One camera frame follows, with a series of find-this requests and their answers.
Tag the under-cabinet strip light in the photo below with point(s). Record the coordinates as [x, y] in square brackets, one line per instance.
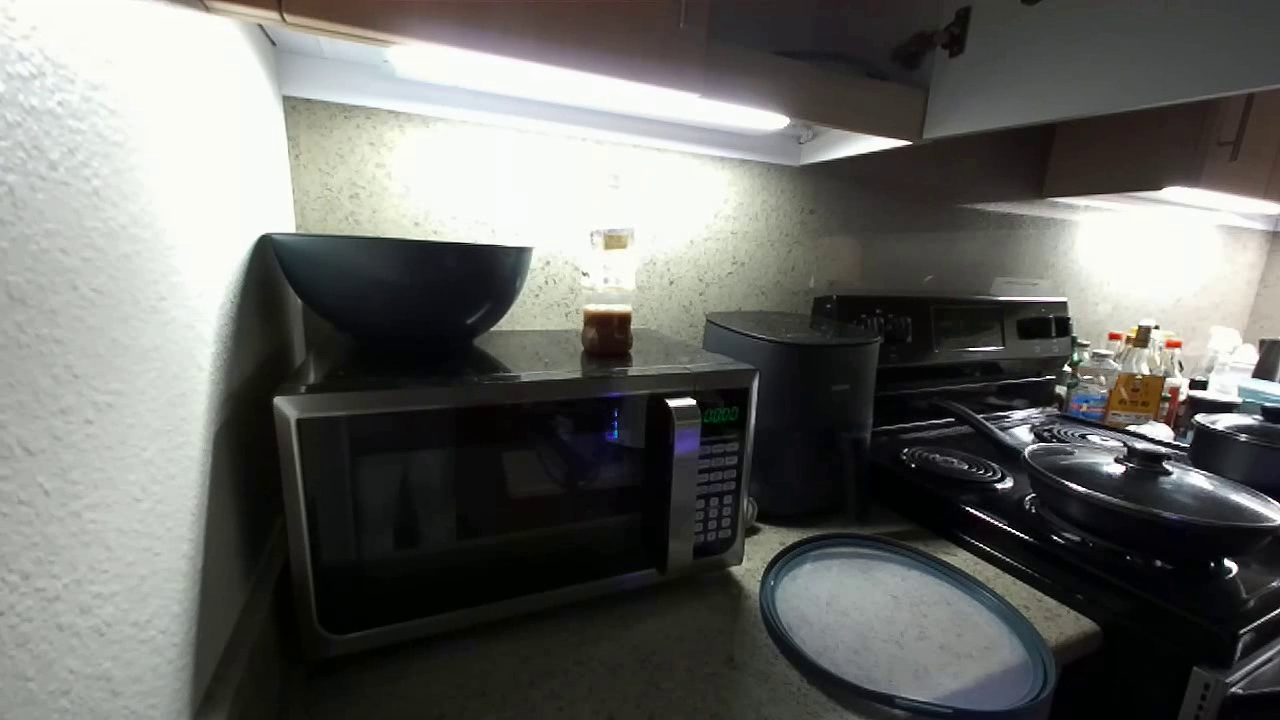
[587, 86]

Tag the dark cooking pot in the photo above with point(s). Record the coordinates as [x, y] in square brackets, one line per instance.
[1239, 444]

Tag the black air fryer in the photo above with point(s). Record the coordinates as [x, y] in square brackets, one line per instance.
[802, 414]

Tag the dark cabinet above stove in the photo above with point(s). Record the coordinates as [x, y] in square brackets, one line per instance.
[1144, 154]

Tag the light wooden cabinet door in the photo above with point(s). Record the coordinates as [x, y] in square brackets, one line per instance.
[1106, 67]

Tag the metal cabinet door hinge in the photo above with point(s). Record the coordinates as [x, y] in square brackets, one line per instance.
[935, 38]

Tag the black kitchen stove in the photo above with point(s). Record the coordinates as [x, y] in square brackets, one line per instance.
[1014, 346]

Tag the dark round bowl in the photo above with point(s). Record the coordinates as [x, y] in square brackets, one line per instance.
[400, 284]

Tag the jar with amber liquid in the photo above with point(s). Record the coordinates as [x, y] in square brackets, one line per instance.
[609, 326]

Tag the bottle with red cap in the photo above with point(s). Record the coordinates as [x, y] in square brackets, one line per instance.
[1174, 382]

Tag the bottle with blue label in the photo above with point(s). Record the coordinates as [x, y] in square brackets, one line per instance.
[1087, 385]

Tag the stainless steel microwave oven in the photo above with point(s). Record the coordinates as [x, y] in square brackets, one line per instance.
[494, 505]

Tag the bottle with yellow label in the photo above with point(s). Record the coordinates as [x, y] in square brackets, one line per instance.
[1138, 385]

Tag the dark frying pan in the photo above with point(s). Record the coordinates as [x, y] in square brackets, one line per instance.
[994, 424]

